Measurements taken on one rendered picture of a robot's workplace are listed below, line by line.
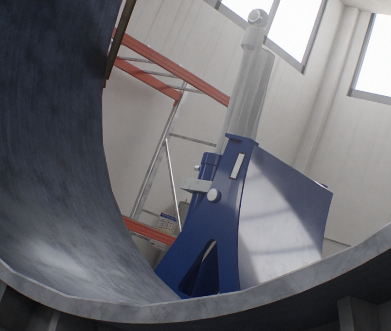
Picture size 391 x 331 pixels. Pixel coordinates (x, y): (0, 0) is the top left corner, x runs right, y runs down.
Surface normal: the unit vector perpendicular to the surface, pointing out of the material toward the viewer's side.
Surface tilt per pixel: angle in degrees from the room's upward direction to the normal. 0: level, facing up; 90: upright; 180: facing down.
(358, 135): 90
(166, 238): 90
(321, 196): 83
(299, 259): 65
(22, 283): 90
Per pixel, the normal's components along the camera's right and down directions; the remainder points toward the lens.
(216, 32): 0.68, 0.19
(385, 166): -0.64, -0.32
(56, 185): 0.68, -0.65
